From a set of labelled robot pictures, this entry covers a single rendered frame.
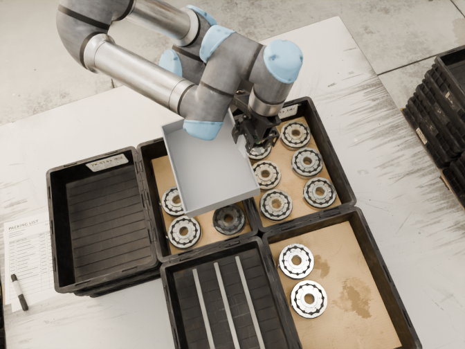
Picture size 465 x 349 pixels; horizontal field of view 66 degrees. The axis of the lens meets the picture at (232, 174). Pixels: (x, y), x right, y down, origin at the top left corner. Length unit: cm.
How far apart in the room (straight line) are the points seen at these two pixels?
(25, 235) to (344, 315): 113
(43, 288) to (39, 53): 200
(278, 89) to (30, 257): 110
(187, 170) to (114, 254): 39
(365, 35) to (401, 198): 158
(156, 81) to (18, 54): 242
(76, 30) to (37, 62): 210
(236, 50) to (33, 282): 109
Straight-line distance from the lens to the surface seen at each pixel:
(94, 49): 91
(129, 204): 125
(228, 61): 72
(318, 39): 172
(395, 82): 257
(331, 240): 116
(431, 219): 142
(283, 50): 70
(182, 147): 104
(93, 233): 127
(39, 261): 149
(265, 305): 112
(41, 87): 286
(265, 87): 73
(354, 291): 115
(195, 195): 97
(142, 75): 81
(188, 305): 114
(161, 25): 111
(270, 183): 117
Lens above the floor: 195
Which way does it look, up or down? 67 degrees down
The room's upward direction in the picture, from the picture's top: 11 degrees counter-clockwise
